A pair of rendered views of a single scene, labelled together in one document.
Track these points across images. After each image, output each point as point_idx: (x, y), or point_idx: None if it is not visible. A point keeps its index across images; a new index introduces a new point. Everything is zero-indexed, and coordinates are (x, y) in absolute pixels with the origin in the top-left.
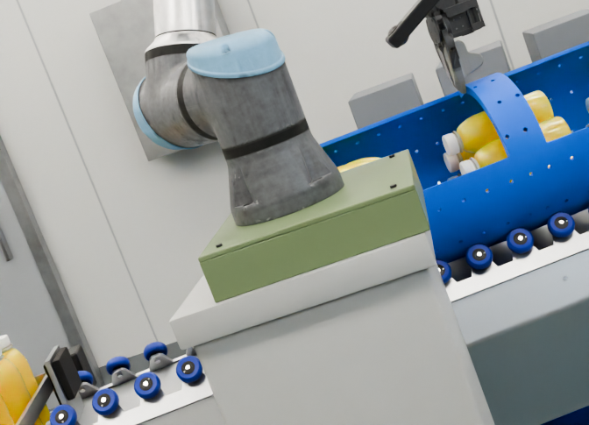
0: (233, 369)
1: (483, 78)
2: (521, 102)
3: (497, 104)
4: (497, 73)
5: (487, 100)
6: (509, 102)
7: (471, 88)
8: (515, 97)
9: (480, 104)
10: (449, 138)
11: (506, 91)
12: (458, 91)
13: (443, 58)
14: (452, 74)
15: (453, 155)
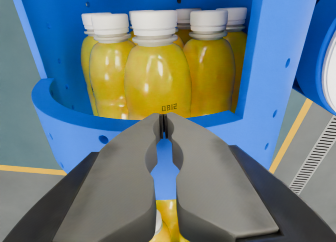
0: None
1: (155, 172)
2: (54, 155)
3: (46, 129)
4: (156, 197)
5: (52, 125)
6: (51, 144)
7: (103, 133)
8: (58, 159)
9: (72, 111)
10: (136, 22)
11: (67, 161)
12: (234, 119)
13: (182, 182)
14: (126, 137)
15: (197, 26)
